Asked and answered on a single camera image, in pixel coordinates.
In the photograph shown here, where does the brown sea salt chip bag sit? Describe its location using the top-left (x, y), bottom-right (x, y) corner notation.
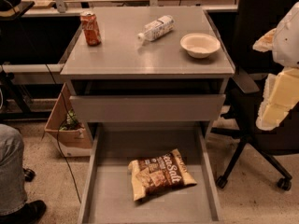
top-left (128, 148), bottom-right (197, 201)

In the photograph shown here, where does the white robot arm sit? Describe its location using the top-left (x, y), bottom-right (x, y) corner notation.
top-left (253, 3), bottom-right (299, 131)

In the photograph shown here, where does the grey top drawer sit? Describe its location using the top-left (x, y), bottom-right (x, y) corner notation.
top-left (70, 94), bottom-right (225, 123)

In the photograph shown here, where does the grey drawer cabinet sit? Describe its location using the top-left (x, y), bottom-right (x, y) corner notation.
top-left (61, 7), bottom-right (235, 134)

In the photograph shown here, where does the open grey middle drawer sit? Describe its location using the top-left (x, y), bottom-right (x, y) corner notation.
top-left (78, 126), bottom-right (224, 224)

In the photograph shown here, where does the white paper bowl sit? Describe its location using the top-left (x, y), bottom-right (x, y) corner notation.
top-left (180, 33), bottom-right (221, 59)

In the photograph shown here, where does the clear plastic water bottle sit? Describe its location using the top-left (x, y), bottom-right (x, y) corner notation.
top-left (137, 15), bottom-right (175, 42)

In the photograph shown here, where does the cardboard box on floor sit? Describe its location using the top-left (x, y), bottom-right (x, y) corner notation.
top-left (45, 84), bottom-right (92, 157)

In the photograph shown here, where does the red soda can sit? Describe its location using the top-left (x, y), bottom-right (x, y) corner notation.
top-left (80, 11), bottom-right (101, 46)

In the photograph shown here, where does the black office chair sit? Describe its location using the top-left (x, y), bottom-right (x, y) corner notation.
top-left (210, 0), bottom-right (299, 190)

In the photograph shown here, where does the black shoe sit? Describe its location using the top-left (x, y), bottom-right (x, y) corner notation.
top-left (0, 200), bottom-right (47, 224)

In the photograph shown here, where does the person's leg in jeans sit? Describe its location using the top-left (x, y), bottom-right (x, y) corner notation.
top-left (0, 124), bottom-right (27, 216)

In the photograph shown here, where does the black floor cable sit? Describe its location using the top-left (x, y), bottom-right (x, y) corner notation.
top-left (44, 63), bottom-right (82, 204)

